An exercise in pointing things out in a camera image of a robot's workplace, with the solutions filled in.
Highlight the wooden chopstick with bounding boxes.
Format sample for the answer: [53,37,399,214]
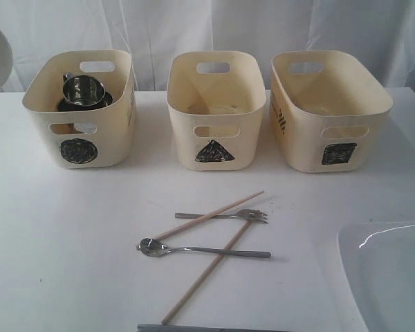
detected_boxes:
[160,221,251,325]
[154,191,264,241]

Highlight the steel spoon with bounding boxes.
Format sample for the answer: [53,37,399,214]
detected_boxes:
[138,238,272,259]

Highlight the steel mug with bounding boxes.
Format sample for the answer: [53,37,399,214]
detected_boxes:
[62,72,106,107]

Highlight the small steel bowl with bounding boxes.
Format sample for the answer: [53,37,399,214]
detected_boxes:
[57,92,113,112]

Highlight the cream bin with triangle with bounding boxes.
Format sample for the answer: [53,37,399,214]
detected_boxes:
[167,50,266,171]

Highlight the steel fork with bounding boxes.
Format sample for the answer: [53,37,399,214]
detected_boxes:
[174,209,268,223]

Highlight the cream bin with circle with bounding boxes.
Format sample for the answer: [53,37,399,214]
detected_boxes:
[22,49,136,169]

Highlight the cream bin with square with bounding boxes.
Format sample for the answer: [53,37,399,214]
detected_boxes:
[270,50,393,173]

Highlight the white square plate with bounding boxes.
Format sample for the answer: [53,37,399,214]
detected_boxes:
[338,221,415,331]

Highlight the white backdrop curtain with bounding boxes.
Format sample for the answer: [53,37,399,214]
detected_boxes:
[0,0,415,92]

